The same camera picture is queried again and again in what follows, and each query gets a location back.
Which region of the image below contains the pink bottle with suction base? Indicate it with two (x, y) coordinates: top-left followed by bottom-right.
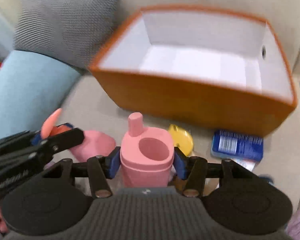
(40, 108), (116, 162)

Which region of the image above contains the yellow tape measure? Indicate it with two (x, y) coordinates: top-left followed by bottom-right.
(168, 124), (194, 156)

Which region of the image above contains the blue tin box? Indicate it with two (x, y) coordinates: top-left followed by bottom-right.
(211, 129), (264, 163)

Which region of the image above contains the pink cup with spout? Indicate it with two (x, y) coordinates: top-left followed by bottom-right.
(120, 112), (174, 187)

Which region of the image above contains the light blue cushion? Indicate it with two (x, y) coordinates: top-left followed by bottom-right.
(0, 50), (82, 139)

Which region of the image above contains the orange cardboard box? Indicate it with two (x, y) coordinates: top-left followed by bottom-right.
(89, 4), (298, 137)

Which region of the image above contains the purple fluffy blanket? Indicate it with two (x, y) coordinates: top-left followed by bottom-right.
(286, 210), (300, 240)

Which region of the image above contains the black white checked cushion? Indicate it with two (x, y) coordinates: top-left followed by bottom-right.
(13, 0), (119, 69)

